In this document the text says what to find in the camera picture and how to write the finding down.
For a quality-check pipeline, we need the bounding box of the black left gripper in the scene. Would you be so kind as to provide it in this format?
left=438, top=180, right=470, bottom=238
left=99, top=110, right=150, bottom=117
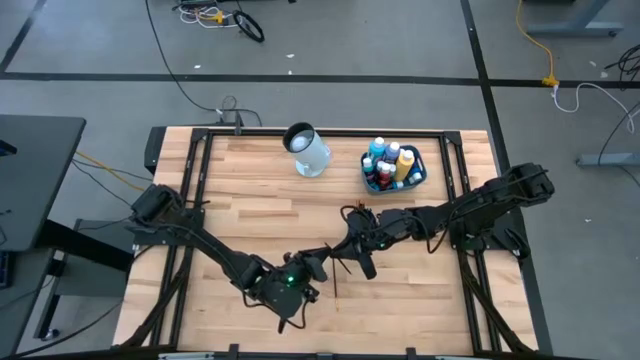
left=282, top=245, right=337, bottom=291

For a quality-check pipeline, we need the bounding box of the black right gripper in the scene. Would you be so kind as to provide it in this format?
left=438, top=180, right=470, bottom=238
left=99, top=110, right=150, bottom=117
left=329, top=212, right=406, bottom=259

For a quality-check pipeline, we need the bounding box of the long dark brush silver ferrule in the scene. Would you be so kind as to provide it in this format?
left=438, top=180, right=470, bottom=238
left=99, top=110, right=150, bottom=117
left=323, top=242, right=352, bottom=276

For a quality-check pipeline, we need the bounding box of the black brush gold ferrule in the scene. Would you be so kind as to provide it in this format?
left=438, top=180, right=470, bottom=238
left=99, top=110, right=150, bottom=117
left=331, top=257, right=340, bottom=312

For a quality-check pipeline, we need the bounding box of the grey-blue plastic caddy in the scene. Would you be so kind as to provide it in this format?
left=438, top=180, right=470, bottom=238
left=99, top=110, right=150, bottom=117
left=359, top=143, right=429, bottom=196

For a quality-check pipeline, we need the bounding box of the large yellow paint bottle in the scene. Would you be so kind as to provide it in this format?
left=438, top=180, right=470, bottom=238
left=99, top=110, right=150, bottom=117
left=394, top=148, right=416, bottom=184

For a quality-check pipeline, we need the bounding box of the large teal paint bottle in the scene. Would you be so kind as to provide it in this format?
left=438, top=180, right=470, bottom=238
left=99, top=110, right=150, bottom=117
left=368, top=136, right=387, bottom=161

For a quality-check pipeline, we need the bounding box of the grey table leg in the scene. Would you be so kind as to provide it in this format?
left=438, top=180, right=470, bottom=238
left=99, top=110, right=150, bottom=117
left=526, top=0, right=625, bottom=38
left=575, top=152, right=640, bottom=167

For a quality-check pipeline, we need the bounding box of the black desk top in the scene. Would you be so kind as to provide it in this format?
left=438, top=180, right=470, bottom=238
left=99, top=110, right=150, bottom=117
left=0, top=114, right=87, bottom=253

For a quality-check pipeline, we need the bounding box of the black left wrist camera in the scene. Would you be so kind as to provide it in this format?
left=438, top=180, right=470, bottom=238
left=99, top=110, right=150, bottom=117
left=304, top=258, right=330, bottom=282

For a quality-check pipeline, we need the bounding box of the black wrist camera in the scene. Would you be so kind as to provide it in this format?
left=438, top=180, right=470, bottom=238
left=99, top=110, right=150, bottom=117
left=304, top=258, right=330, bottom=282
left=358, top=251, right=379, bottom=281

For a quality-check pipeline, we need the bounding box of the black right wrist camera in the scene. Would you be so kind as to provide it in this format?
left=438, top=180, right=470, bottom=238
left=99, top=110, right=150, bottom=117
left=358, top=251, right=379, bottom=281

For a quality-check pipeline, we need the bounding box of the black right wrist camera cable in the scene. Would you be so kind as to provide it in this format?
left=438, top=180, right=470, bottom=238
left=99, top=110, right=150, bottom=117
left=339, top=202, right=451, bottom=255

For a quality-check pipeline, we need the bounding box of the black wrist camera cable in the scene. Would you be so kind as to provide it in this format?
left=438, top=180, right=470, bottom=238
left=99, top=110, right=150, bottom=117
left=339, top=202, right=451, bottom=255
left=242, top=292, right=321, bottom=335

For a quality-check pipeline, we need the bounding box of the black left wrist camera cable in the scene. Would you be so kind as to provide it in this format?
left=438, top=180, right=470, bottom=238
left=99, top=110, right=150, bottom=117
left=242, top=292, right=321, bottom=335

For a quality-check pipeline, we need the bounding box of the black aluminium rig frame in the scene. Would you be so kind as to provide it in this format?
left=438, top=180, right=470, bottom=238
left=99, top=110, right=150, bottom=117
left=112, top=125, right=554, bottom=360

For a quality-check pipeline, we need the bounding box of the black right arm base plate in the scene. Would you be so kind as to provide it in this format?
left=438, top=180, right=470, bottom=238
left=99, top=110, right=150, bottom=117
left=448, top=209, right=524, bottom=251

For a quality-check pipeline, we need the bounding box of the black clamp with cable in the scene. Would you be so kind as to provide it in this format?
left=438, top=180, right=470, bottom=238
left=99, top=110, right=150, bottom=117
left=219, top=94, right=246, bottom=136

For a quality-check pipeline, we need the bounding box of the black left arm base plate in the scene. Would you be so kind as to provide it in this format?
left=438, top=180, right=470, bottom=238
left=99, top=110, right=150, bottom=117
left=132, top=219, right=206, bottom=247

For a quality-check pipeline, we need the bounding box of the black coiled cable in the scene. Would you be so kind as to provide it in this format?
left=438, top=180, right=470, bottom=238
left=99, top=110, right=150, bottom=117
left=232, top=9, right=266, bottom=44

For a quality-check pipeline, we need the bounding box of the thin yellow cable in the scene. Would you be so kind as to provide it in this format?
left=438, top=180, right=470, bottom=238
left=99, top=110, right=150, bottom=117
left=74, top=149, right=149, bottom=194

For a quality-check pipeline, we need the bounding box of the black desk leg frame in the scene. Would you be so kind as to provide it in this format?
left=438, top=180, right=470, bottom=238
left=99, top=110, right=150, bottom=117
left=32, top=219, right=136, bottom=344

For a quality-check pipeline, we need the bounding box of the white floor cable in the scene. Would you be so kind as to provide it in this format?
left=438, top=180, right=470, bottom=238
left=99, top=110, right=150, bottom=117
left=551, top=82, right=637, bottom=135

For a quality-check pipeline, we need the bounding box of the white and yellow cable bundle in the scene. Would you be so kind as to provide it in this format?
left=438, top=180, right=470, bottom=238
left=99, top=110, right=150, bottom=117
left=172, top=0, right=236, bottom=29

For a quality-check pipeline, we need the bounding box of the yellow extension cord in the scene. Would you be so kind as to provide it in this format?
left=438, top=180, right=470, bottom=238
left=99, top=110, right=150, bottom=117
left=514, top=0, right=561, bottom=89

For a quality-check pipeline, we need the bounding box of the long black floor cable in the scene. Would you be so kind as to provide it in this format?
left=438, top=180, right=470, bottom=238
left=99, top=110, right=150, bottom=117
left=143, top=0, right=264, bottom=129

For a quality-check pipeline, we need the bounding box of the black floor cable bunch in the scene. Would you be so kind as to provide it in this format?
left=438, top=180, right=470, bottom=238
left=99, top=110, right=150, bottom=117
left=603, top=43, right=640, bottom=84

